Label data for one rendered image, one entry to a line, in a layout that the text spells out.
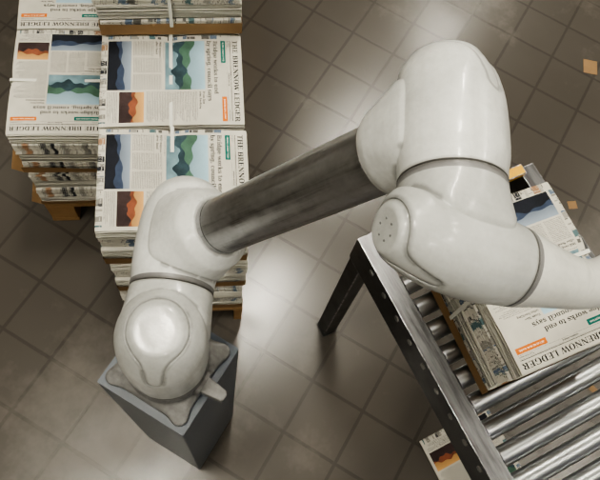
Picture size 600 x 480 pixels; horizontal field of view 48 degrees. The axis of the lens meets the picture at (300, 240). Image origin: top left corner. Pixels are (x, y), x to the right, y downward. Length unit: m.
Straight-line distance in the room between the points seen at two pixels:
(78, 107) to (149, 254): 0.98
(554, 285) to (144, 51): 1.37
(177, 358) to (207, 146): 0.77
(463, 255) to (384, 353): 1.75
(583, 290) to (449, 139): 0.25
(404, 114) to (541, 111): 2.31
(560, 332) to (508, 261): 0.77
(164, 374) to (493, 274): 0.60
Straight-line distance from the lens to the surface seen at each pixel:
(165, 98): 1.84
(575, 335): 1.55
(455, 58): 0.86
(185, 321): 1.13
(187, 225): 1.16
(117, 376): 1.38
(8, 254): 2.63
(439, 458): 2.47
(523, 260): 0.80
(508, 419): 1.70
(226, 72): 1.88
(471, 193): 0.76
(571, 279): 0.87
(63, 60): 2.24
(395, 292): 1.69
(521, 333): 1.50
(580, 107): 3.22
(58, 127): 2.11
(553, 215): 1.63
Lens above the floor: 2.36
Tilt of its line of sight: 67 degrees down
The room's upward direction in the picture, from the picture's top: 16 degrees clockwise
